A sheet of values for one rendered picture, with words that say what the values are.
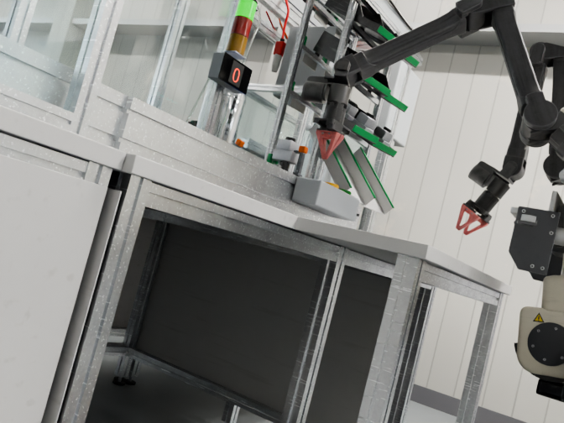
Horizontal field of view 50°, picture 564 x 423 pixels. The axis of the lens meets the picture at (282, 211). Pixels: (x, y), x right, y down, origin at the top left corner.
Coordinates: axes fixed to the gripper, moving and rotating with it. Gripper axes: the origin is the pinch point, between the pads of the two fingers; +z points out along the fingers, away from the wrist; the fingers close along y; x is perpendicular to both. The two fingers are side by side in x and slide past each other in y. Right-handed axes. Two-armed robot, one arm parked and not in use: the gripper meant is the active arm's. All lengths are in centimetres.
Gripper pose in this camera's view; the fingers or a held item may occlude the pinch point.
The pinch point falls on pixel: (325, 156)
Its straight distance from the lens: 166.7
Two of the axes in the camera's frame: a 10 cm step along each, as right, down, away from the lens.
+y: -5.3, -1.8, -8.3
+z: -2.3, 9.7, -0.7
